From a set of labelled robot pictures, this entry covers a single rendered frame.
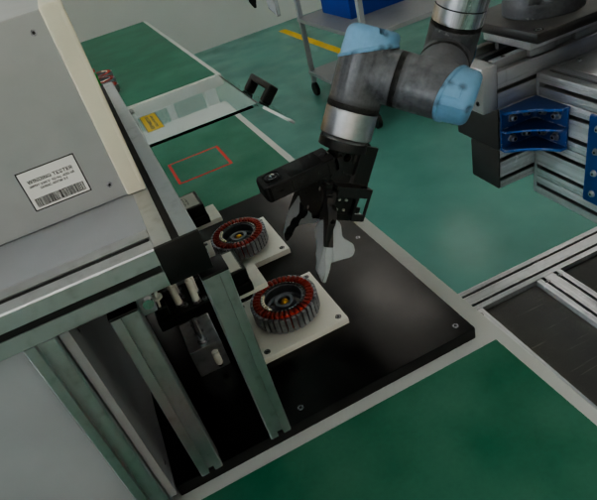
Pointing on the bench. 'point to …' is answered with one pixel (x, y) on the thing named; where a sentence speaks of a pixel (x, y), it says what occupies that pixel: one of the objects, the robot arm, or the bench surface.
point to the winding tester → (34, 125)
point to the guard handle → (262, 86)
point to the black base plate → (392, 333)
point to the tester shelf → (81, 262)
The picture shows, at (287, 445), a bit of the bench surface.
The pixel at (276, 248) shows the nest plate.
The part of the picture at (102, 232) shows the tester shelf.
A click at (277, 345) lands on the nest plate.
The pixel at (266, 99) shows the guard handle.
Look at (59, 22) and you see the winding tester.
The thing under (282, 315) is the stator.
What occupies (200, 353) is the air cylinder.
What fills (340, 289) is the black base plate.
